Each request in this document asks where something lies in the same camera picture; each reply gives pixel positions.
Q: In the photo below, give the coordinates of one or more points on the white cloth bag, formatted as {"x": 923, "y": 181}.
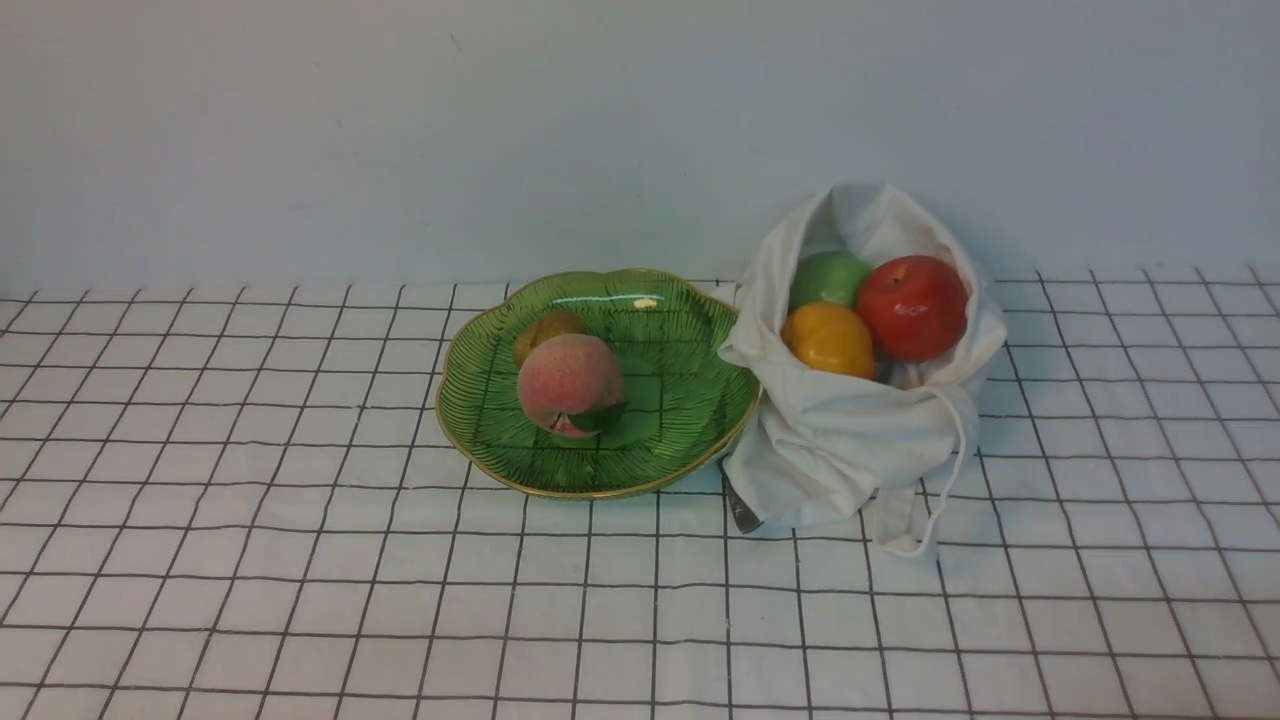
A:
{"x": 820, "y": 447}

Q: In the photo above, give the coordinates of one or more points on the green leaf-shaped glass plate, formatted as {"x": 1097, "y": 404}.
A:
{"x": 681, "y": 404}

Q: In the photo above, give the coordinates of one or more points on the small brown-yellow fruit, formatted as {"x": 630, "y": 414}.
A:
{"x": 549, "y": 325}

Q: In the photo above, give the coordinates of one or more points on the orange-yellow fruit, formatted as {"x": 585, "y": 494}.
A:
{"x": 831, "y": 338}

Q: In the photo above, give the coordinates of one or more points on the red apple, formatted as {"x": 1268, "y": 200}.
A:
{"x": 915, "y": 308}

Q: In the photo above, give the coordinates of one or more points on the green apple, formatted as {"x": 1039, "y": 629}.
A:
{"x": 832, "y": 276}

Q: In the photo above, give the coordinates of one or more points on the white grid tablecloth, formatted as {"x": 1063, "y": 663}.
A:
{"x": 237, "y": 504}

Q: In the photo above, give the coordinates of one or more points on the pink peach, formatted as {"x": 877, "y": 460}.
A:
{"x": 572, "y": 386}

